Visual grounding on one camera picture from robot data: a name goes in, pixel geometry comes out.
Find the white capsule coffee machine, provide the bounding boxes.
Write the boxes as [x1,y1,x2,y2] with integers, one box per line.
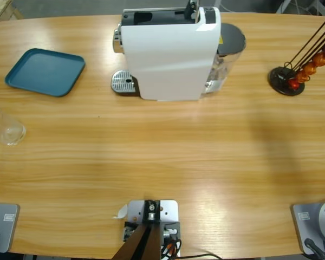
[110,0,222,102]

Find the clear drinking glass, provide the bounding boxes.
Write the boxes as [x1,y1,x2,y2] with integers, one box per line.
[0,108,27,146]

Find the orange coffee capsule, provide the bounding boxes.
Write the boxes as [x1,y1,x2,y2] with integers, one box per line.
[313,53,325,68]
[303,62,318,76]
[295,70,311,83]

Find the white paper tape scrap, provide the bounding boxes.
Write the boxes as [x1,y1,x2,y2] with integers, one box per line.
[113,204,128,219]

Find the black capsule holder with rods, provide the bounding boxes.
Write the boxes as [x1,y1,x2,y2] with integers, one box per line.
[268,17,325,96]

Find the teal plastic tray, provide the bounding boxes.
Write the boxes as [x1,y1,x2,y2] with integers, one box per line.
[4,48,86,98]

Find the wooden pallet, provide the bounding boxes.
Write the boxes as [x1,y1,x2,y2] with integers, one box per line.
[0,0,24,24]

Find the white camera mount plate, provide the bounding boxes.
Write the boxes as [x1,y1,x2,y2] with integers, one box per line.
[123,199,181,257]

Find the orange and black cable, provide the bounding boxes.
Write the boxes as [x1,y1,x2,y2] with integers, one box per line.
[161,238,183,257]

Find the dark camera post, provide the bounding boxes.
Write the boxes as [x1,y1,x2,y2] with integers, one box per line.
[110,199,163,260]

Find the thin black power cable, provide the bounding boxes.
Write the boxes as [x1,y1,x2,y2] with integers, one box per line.
[178,252,223,260]

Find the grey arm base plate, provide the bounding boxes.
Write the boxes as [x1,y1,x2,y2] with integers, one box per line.
[291,199,325,256]
[0,203,20,254]

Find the white metal frame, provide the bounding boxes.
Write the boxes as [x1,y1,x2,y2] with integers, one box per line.
[276,0,325,16]

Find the black base cable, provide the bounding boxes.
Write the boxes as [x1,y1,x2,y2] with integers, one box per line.
[304,238,325,260]

